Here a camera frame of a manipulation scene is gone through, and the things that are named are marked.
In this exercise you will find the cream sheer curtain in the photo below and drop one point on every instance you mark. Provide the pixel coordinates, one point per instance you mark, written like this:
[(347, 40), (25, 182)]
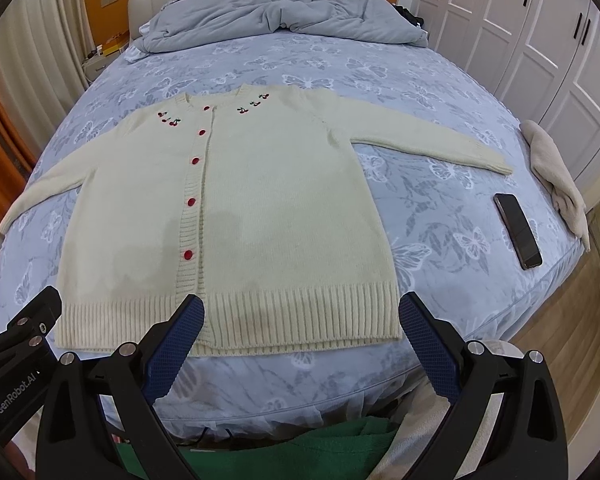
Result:
[(43, 44)]

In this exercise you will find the white wardrobe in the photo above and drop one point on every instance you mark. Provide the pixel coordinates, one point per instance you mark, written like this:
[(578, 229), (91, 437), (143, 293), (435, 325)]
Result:
[(540, 58)]

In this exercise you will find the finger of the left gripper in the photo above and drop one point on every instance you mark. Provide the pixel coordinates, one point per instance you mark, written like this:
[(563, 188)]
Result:
[(27, 363)]

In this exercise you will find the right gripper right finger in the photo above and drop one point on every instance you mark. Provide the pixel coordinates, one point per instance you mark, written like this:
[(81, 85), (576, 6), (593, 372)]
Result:
[(528, 440)]

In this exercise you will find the blue butterfly bed sheet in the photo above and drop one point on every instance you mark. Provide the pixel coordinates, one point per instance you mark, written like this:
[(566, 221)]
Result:
[(447, 238)]

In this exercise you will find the green garment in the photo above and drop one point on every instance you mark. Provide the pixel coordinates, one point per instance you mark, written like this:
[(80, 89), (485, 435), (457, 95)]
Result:
[(349, 450)]

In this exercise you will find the beige folded cloth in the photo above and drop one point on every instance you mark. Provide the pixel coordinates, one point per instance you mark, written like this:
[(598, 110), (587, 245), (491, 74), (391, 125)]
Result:
[(547, 164)]

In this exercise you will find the white bedside table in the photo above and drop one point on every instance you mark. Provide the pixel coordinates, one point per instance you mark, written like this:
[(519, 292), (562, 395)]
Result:
[(104, 54)]

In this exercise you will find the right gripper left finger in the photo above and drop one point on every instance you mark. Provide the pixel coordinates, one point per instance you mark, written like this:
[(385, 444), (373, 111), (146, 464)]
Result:
[(74, 441)]

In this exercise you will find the dark clutter right nightstand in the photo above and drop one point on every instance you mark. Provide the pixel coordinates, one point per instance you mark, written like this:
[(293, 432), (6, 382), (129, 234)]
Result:
[(409, 16)]

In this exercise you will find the grey crumpled duvet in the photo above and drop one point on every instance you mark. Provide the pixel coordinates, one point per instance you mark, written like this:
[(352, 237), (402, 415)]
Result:
[(184, 24)]

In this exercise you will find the cream knit cardigan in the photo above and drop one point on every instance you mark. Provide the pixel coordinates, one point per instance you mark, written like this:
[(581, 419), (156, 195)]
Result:
[(252, 200)]

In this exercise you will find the black smartphone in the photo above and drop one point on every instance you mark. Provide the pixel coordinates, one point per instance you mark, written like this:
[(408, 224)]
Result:
[(519, 230)]

